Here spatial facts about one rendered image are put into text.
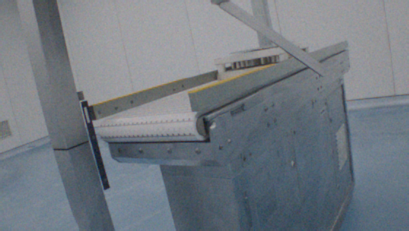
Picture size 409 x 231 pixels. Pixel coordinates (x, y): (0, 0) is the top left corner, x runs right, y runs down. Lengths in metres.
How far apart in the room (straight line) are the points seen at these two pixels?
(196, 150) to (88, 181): 0.26
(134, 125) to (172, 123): 0.10
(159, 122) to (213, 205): 0.26
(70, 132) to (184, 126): 0.26
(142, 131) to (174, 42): 4.08
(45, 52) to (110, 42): 4.70
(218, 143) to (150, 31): 4.36
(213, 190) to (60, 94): 0.38
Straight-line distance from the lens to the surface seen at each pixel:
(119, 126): 0.68
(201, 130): 0.56
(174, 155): 0.64
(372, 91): 4.05
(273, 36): 0.74
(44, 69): 0.71
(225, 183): 0.72
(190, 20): 4.55
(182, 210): 0.83
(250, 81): 0.70
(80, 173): 0.73
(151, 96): 0.85
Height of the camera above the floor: 0.89
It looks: 9 degrees down
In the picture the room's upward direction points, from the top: 12 degrees counter-clockwise
